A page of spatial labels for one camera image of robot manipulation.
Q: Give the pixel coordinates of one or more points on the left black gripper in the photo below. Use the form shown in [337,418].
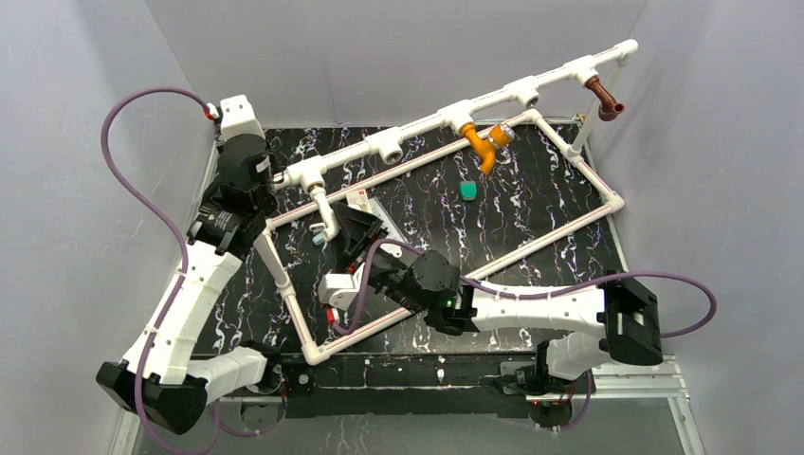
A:
[269,177]

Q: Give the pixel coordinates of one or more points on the white PVC pipe frame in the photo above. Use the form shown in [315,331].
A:
[542,217]

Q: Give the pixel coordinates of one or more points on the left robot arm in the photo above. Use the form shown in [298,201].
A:
[157,374]

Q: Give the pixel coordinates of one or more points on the green tape roll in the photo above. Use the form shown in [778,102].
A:
[468,190]

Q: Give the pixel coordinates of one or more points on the white faucet chrome knob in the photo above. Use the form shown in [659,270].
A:
[328,228]

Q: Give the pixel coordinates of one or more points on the orange faucet chrome knob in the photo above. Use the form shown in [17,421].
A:
[500,136]

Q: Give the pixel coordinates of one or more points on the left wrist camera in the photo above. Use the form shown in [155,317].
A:
[238,118]

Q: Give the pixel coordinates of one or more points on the clear plastic package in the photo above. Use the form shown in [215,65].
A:
[378,210]

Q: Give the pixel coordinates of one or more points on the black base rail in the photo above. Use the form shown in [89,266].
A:
[475,383]

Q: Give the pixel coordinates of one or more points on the brown faucet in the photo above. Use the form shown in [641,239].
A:
[609,107]

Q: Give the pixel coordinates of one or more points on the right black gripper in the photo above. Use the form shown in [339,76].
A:
[356,227]

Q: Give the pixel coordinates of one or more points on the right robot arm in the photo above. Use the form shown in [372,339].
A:
[613,319]

